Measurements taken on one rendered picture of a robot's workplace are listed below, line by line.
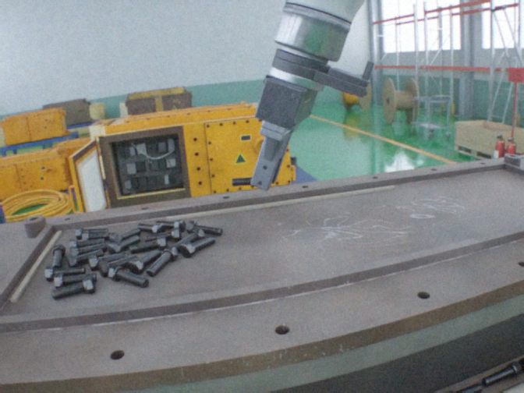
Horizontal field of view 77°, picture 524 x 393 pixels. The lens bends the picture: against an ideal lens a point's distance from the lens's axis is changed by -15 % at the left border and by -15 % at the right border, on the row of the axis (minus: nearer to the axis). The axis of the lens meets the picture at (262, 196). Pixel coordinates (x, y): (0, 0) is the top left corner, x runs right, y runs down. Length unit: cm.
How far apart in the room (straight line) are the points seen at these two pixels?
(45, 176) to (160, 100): 342
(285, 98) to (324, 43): 8
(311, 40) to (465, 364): 43
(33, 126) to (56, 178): 308
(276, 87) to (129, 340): 32
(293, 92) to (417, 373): 35
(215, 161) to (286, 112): 251
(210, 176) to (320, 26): 257
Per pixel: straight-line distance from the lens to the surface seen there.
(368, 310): 38
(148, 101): 874
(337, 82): 48
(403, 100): 1066
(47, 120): 925
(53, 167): 649
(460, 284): 44
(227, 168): 298
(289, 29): 48
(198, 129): 292
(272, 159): 51
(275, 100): 46
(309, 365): 36
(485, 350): 50
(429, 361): 44
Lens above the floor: 159
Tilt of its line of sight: 19 degrees down
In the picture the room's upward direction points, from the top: 4 degrees counter-clockwise
